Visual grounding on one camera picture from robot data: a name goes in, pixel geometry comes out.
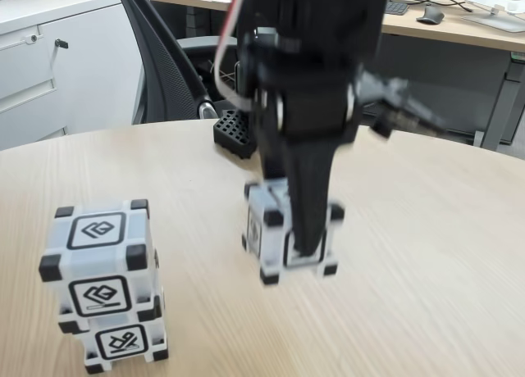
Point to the black keyboard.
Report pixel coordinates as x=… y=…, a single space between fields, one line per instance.
x=395 y=7

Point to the grey computer mouse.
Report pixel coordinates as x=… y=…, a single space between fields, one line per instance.
x=430 y=14

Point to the wooden office desk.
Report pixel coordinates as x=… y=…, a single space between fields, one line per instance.
x=451 y=37

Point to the white drawer cabinet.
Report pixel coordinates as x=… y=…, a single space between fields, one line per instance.
x=94 y=65

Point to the black cabinet key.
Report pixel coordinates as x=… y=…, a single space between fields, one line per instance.
x=61 y=44

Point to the black mesh office chair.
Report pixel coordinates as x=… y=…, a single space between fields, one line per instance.
x=164 y=65

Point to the white cube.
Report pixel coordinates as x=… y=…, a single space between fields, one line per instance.
x=123 y=344
x=98 y=229
x=270 y=246

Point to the round cabinet lock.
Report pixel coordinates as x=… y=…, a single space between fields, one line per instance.
x=33 y=38

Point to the silver laptop stand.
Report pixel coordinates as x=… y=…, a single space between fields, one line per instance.
x=496 y=8

